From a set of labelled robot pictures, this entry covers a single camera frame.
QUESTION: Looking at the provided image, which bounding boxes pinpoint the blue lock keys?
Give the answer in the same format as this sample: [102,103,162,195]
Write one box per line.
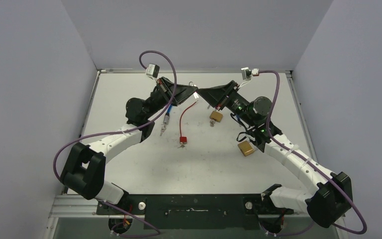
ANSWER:
[160,124,166,136]

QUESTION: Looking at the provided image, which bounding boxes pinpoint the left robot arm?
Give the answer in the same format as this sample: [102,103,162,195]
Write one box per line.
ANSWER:
[60,77,197,215]

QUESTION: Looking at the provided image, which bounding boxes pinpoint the brass padlock long shackle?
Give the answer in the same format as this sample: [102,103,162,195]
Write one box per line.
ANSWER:
[209,108,223,123]

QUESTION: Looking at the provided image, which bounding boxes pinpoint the brass padlock short shackle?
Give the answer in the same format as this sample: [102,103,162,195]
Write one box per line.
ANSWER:
[237,141,255,157]

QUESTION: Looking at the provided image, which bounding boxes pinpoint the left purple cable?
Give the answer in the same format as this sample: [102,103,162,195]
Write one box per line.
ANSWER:
[52,50,178,182]

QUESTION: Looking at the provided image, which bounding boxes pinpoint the red cable padlock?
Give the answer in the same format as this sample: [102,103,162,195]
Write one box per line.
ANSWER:
[179,101,198,145]

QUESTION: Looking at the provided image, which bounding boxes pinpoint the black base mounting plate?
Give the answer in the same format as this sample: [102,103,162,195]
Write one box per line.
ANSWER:
[96,194,293,230]

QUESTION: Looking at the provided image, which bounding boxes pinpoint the purple cable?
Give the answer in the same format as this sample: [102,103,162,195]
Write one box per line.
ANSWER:
[52,50,178,182]
[257,70,368,235]

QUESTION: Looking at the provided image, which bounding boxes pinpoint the blue cable lock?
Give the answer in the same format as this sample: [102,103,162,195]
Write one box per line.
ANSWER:
[160,105,244,131]

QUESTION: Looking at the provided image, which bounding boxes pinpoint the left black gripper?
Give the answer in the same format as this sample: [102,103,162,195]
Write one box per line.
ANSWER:
[144,77,198,120]

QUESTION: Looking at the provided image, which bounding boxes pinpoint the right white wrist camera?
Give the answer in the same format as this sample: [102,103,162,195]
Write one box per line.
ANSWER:
[239,67,260,88]

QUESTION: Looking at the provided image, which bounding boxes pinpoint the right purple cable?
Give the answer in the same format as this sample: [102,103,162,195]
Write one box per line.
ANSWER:
[257,70,368,235]

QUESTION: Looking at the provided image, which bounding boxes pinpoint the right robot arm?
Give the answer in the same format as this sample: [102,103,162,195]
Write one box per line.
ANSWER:
[197,81,353,228]

